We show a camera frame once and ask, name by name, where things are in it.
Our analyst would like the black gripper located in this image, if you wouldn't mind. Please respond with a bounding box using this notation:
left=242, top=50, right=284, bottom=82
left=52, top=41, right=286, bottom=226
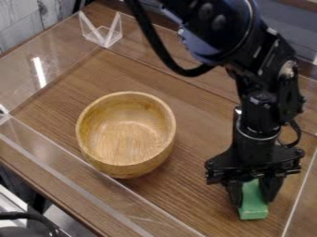
left=203, top=123, right=307, bottom=209

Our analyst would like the clear acrylic corner bracket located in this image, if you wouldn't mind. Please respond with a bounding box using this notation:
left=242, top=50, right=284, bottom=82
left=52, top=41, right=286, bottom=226
left=77, top=11, right=123, bottom=48

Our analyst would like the brown wooden bowl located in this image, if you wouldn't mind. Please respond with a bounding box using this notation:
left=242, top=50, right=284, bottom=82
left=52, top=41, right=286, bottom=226
left=74, top=91, right=175, bottom=179

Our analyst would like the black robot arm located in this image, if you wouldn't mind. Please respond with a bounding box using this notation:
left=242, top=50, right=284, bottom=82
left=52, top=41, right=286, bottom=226
left=159, top=0, right=306, bottom=207

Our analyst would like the clear acrylic tray wall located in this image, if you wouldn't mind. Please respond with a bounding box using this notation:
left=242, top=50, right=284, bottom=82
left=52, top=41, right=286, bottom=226
left=0, top=112, right=203, bottom=237

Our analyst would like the green rectangular block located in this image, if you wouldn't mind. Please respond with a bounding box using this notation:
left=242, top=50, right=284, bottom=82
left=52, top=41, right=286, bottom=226
left=238, top=180, right=268, bottom=220

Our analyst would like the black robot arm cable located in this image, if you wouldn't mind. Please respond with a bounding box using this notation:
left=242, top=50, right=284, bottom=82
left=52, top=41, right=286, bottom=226
left=123, top=0, right=217, bottom=78

